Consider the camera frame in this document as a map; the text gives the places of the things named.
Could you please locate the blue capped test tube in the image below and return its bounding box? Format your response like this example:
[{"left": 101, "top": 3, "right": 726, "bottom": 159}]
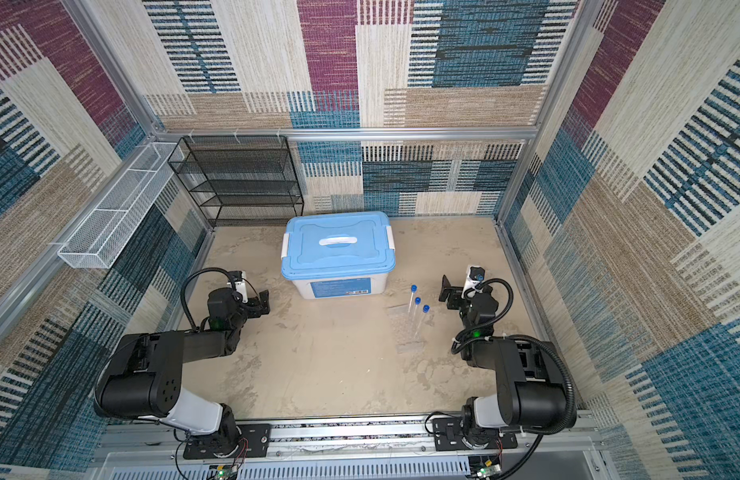
[
  {"left": 412, "top": 297, "right": 423, "bottom": 328},
  {"left": 415, "top": 305, "right": 430, "bottom": 339},
  {"left": 407, "top": 284, "right": 420, "bottom": 323}
]

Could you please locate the white plastic storage bin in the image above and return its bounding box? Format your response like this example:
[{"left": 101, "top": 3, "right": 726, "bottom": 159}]
[{"left": 291, "top": 273, "right": 389, "bottom": 300}]

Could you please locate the blue plastic bin lid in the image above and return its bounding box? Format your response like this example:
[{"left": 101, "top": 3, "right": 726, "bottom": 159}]
[{"left": 281, "top": 211, "right": 396, "bottom": 281}]

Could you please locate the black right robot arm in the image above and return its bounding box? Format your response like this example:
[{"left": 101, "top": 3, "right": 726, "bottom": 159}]
[{"left": 438, "top": 267, "right": 577, "bottom": 449}]

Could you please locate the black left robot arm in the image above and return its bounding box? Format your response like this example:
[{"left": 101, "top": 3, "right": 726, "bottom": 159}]
[{"left": 94, "top": 267, "right": 270, "bottom": 458}]

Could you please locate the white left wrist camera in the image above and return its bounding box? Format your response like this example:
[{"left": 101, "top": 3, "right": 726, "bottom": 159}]
[{"left": 229, "top": 270, "right": 249, "bottom": 303}]

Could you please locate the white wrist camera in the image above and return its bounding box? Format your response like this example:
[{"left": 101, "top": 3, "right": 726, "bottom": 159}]
[
  {"left": 462, "top": 265, "right": 485, "bottom": 299},
  {"left": 229, "top": 270, "right": 249, "bottom": 303}
]

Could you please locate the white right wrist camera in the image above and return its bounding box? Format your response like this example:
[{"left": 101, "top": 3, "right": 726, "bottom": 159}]
[{"left": 462, "top": 265, "right": 485, "bottom": 299}]

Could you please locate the black wire mesh shelf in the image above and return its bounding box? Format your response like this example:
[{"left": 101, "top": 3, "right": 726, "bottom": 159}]
[{"left": 168, "top": 135, "right": 304, "bottom": 227}]

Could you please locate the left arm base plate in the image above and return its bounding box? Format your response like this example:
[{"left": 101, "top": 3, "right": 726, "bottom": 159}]
[{"left": 182, "top": 423, "right": 272, "bottom": 460}]

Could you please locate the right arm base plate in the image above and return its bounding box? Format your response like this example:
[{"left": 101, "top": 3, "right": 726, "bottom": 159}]
[{"left": 426, "top": 416, "right": 518, "bottom": 451}]

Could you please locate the white wire mesh basket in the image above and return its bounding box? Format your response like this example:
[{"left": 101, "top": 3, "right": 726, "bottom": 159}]
[{"left": 58, "top": 142, "right": 175, "bottom": 269}]

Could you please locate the aluminium mounting rail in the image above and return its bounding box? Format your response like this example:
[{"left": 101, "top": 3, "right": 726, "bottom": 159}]
[{"left": 87, "top": 413, "right": 611, "bottom": 480}]

